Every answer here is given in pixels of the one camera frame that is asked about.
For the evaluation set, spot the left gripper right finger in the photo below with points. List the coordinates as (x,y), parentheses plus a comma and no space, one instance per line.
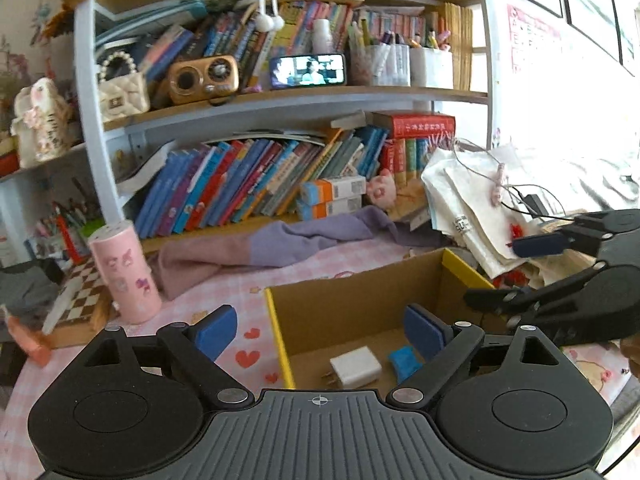
(446,352)

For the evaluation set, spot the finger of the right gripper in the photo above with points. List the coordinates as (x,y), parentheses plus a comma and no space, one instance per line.
(605,235)
(594,289)

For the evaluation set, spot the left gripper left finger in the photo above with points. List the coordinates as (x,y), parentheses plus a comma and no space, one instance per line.
(192,351)

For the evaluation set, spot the blue object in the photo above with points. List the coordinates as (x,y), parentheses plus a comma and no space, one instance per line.
(405,363)

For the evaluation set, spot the white charger plug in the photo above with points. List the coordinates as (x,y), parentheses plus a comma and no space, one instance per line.
(353,369)

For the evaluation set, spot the pink purple cloth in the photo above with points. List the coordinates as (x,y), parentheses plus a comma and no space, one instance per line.
(182,264)

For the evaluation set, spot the wooden chess board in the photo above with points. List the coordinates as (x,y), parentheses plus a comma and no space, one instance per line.
(87,308)

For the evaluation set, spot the white tote bag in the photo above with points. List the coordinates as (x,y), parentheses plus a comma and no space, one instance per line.
(458,187)

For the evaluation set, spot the yellow cardboard box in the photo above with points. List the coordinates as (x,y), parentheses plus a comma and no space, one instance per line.
(313,321)

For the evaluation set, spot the pink cylinder container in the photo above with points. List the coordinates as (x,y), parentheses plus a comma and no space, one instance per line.
(119,258)

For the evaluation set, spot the red figurine pen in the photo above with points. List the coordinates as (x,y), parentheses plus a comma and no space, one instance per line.
(67,239)

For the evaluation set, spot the orange pink bottle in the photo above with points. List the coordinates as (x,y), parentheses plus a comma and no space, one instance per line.
(32,343)

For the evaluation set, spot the pink pig plush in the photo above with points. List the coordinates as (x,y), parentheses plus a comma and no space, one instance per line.
(381,190)

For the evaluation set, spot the orange white box lower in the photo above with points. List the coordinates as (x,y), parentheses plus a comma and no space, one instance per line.
(329,209)

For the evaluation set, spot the orange white box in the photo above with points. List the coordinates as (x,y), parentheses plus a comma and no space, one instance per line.
(329,209)
(323,191)

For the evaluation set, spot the grey clothing pile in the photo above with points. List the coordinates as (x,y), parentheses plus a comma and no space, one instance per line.
(29,290)

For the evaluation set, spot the orange white box upper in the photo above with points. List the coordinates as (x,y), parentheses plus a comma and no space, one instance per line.
(323,191)

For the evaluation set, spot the red thick dictionary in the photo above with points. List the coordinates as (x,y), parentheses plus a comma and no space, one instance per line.
(402,125)

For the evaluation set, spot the white quilted handbag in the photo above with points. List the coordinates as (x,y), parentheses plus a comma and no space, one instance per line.
(123,96)

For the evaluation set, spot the white rabbit figurine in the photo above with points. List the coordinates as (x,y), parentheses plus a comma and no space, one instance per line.
(40,124)

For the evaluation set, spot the gold retro radio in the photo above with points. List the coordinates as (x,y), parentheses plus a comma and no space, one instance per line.
(203,79)

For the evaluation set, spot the smartphone showing video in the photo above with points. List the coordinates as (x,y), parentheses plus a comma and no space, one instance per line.
(310,70)

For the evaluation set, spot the white shelf post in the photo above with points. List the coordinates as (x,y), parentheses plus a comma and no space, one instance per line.
(109,152)

